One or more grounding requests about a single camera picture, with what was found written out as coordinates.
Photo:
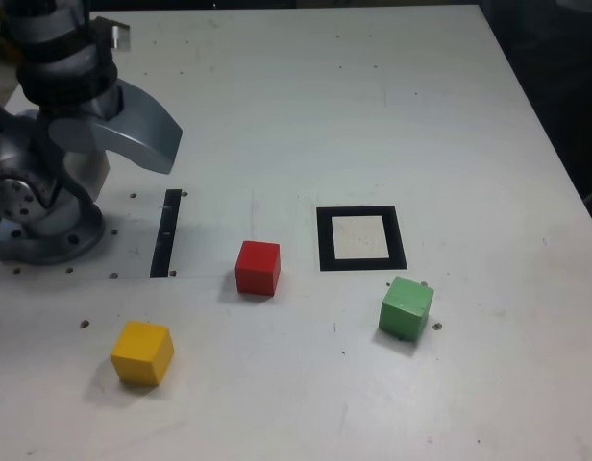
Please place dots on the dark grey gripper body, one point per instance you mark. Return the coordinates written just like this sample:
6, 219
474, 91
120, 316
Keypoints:
84, 108

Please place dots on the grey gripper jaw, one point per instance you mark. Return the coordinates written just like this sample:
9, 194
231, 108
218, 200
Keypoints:
142, 134
87, 173

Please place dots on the red cube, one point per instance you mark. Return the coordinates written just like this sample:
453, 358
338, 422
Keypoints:
257, 269

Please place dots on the yellow cube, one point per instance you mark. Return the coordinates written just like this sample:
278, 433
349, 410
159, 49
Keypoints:
137, 355

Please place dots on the green cube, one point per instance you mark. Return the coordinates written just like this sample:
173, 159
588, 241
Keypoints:
402, 312

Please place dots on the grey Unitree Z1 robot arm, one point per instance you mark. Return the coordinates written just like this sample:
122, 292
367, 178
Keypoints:
46, 225

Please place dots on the black tape square outline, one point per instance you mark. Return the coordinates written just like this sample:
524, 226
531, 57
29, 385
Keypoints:
325, 240

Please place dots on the black tape strip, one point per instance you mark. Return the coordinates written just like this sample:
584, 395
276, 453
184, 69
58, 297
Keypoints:
165, 230

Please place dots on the gripper-mounted camera box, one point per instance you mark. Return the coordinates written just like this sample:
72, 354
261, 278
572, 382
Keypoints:
118, 36

